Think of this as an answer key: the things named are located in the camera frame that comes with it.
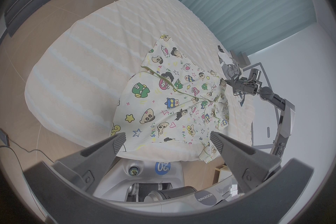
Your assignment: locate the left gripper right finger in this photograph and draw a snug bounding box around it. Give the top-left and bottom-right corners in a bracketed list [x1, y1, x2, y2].
[210, 131, 283, 195]

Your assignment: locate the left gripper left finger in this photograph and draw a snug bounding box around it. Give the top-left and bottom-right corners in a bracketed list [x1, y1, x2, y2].
[51, 132, 127, 194]

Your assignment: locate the white printed pyjama top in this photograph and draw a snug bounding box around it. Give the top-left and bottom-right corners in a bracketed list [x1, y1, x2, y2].
[109, 33, 230, 164]

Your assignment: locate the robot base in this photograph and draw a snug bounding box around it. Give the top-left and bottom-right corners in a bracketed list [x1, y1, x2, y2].
[93, 156, 243, 205]

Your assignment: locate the pile of clothes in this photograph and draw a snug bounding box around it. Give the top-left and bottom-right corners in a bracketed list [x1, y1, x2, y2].
[217, 45, 242, 79]

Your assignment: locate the dark blue garment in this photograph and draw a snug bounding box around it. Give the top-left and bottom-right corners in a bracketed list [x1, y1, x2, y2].
[232, 88, 247, 107]

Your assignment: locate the grey bedside table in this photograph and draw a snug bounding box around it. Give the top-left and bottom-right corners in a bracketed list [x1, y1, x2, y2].
[230, 51, 250, 67]

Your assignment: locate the black power adapter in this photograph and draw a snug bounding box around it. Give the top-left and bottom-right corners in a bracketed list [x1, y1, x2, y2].
[0, 128, 9, 145]

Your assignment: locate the bed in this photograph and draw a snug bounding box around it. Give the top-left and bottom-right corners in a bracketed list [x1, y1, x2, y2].
[24, 0, 280, 163]

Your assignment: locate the black cable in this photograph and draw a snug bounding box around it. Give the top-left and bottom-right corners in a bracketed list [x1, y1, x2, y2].
[0, 136, 57, 164]

